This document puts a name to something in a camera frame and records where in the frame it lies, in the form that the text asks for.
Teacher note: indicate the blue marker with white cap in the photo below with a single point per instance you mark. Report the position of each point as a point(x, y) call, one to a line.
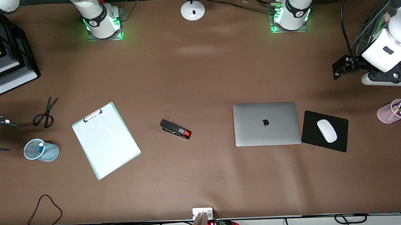
point(41, 146)

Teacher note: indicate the silver laptop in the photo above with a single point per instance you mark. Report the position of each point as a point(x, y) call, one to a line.
point(257, 133)

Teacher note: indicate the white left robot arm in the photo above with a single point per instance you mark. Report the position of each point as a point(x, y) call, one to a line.
point(293, 7)

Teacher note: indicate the pink translucent pen cup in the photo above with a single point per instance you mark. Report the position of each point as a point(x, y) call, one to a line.
point(385, 113)

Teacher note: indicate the black scissors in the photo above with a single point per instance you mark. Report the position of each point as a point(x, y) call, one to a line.
point(49, 105)

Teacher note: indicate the white computer mouse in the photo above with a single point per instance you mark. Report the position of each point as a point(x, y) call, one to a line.
point(327, 131)

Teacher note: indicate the light blue mesh cup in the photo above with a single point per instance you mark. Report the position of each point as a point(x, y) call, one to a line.
point(49, 152)

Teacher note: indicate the black mouse pad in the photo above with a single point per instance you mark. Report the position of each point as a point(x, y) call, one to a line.
point(310, 137)

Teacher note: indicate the black stacked letter tray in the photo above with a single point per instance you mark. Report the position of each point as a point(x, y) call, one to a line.
point(26, 57)

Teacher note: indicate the metal clipboard clip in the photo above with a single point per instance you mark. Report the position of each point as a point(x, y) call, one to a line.
point(92, 115)

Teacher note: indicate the white paper sheet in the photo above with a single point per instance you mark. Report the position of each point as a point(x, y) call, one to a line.
point(105, 142)

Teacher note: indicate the mint green clipboard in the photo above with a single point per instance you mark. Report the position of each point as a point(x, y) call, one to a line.
point(134, 143)

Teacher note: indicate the white lamp base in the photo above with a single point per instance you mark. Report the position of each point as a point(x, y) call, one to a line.
point(193, 12)

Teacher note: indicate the black and red stapler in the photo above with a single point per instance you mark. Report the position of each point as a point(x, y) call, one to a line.
point(173, 128)

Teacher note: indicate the white camera bracket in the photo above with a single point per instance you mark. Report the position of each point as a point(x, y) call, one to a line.
point(202, 212)

